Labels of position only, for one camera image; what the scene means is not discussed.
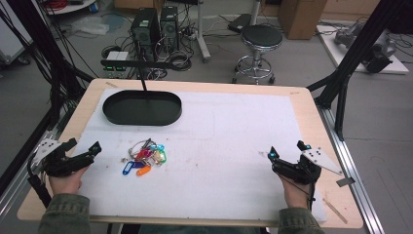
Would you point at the black metal frame strut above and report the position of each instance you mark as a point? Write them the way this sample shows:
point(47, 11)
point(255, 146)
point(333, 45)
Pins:
point(48, 55)
point(354, 55)

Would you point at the aluminium rail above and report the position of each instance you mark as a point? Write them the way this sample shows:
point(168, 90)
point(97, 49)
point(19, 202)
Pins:
point(354, 169)
point(24, 162)

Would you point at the white table leg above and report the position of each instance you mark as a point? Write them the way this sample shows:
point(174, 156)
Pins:
point(202, 32)

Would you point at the white power supply box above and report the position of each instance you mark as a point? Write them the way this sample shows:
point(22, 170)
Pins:
point(117, 63)

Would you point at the black oval tray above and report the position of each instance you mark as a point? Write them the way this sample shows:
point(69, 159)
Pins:
point(142, 109)

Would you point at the person's right hand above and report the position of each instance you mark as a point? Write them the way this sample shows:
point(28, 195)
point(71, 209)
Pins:
point(296, 195)

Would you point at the small black computer tower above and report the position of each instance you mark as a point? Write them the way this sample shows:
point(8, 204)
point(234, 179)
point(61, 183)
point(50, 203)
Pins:
point(169, 27)

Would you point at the grey tape piece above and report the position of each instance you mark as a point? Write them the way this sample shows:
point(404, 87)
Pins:
point(345, 182)

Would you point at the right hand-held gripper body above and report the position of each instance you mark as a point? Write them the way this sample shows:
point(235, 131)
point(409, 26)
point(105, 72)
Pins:
point(292, 170)

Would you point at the person's left hand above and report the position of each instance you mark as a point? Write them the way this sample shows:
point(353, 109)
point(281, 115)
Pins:
point(66, 184)

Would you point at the black flat case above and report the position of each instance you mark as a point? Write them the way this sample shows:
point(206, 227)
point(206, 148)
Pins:
point(239, 22)

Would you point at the clear plastic bag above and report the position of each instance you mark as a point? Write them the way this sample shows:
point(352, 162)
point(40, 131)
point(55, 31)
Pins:
point(90, 25)

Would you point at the large black computer tower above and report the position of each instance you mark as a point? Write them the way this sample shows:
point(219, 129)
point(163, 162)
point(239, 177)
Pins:
point(145, 32)

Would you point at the black round stool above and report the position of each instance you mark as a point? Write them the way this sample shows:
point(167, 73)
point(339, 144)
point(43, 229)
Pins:
point(261, 37)

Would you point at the white round table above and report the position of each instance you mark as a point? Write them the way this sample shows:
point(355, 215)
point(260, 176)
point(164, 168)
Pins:
point(69, 6)

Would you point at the cardboard box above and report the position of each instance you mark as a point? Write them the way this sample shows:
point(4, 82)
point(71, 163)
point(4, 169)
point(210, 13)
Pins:
point(302, 18)

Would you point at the black bar on thin stand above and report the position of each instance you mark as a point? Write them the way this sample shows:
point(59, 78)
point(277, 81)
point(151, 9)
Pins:
point(136, 63)

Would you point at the white foam mat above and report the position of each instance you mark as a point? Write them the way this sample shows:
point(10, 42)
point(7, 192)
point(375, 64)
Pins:
point(211, 162)

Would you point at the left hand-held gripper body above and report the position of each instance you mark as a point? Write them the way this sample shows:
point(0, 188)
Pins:
point(69, 164)

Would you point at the white board with grey device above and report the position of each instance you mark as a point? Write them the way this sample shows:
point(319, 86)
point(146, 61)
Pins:
point(367, 45)

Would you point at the thin wooden stick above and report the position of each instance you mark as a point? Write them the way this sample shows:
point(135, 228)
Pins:
point(335, 211)

